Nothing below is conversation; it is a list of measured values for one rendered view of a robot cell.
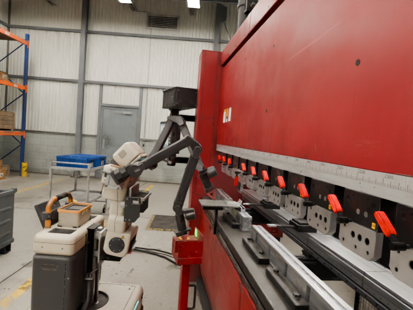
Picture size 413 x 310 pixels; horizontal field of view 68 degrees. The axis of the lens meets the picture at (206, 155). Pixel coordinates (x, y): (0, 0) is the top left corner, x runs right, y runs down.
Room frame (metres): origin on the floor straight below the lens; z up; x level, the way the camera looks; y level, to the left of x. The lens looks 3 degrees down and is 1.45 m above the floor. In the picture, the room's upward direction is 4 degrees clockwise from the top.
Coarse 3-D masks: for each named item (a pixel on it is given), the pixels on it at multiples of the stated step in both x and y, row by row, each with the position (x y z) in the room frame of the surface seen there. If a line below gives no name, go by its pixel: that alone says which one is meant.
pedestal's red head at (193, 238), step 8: (200, 232) 1.94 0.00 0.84; (176, 240) 1.93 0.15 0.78; (192, 240) 1.95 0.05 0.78; (176, 248) 1.92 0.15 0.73; (184, 248) 1.84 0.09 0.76; (192, 248) 1.86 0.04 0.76; (200, 248) 1.87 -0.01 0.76; (176, 256) 1.86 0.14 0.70; (184, 256) 1.84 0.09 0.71; (192, 256) 1.86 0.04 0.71; (200, 256) 1.87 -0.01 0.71; (184, 264) 1.84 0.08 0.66
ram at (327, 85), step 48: (288, 0) 1.45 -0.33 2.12; (336, 0) 1.03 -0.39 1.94; (384, 0) 0.80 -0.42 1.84; (288, 48) 1.40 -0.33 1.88; (336, 48) 1.00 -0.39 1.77; (384, 48) 0.78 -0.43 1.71; (240, 96) 2.20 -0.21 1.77; (288, 96) 1.35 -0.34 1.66; (336, 96) 0.97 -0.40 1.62; (384, 96) 0.76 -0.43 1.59; (240, 144) 2.09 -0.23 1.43; (288, 144) 1.30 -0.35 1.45; (336, 144) 0.95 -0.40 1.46; (384, 144) 0.74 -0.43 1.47; (384, 192) 0.73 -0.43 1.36
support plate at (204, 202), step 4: (200, 200) 2.19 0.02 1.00; (204, 200) 2.20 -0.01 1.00; (208, 200) 2.21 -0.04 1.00; (212, 200) 2.22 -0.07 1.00; (216, 200) 2.23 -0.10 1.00; (204, 204) 2.06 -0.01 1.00; (208, 204) 2.07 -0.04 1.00; (212, 204) 2.08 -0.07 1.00; (216, 204) 2.09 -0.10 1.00; (220, 204) 2.09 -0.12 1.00; (224, 204) 2.11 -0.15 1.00
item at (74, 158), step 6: (60, 156) 4.60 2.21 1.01; (66, 156) 4.93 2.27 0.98; (72, 156) 4.94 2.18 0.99; (78, 156) 4.94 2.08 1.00; (84, 156) 4.94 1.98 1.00; (78, 162) 4.60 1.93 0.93; (84, 162) 4.60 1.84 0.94; (90, 162) 4.72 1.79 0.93; (84, 168) 4.60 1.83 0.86; (90, 168) 4.72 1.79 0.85
